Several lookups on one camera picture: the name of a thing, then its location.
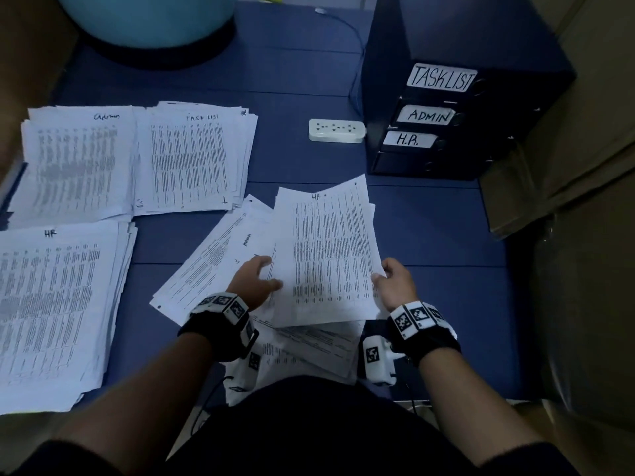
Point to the person's left hand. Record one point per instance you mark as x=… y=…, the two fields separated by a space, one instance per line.
x=253 y=282

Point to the person's right hand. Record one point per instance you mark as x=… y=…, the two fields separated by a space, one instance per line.
x=399 y=284

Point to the printed paper sheet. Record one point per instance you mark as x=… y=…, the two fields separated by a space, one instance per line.
x=208 y=262

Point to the bundle of printed papers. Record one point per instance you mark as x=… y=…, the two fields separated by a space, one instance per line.
x=327 y=253

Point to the neat stack of printed papers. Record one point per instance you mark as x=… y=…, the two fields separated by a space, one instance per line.
x=194 y=153
x=55 y=302
x=74 y=163

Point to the person's left forearm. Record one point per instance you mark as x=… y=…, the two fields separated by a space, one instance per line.
x=129 y=411

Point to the person's right forearm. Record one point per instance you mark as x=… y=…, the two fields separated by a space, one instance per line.
x=466 y=401

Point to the person's dark trousers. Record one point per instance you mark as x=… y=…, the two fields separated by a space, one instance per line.
x=317 y=431

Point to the black marker wristband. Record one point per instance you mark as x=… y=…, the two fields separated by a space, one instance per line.
x=422 y=327
x=220 y=322

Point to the white power strip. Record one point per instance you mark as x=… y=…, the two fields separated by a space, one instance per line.
x=336 y=130

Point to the brown cardboard box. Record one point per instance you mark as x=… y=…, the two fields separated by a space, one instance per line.
x=585 y=114

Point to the teal cylindrical barrel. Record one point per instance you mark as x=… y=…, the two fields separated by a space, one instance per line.
x=149 y=15

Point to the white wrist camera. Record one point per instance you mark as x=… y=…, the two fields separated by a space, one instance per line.
x=243 y=372
x=375 y=357

